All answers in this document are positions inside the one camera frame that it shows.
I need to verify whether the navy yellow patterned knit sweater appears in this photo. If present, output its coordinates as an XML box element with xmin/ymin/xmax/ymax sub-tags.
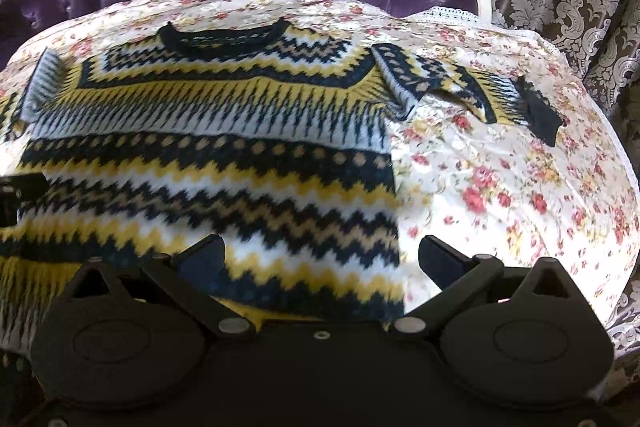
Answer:
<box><xmin>1</xmin><ymin>20</ymin><xmax>563</xmax><ymax>353</ymax></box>

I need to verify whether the floral bed cover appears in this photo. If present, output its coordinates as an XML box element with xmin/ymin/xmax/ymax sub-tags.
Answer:
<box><xmin>0</xmin><ymin>0</ymin><xmax>640</xmax><ymax>358</ymax></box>

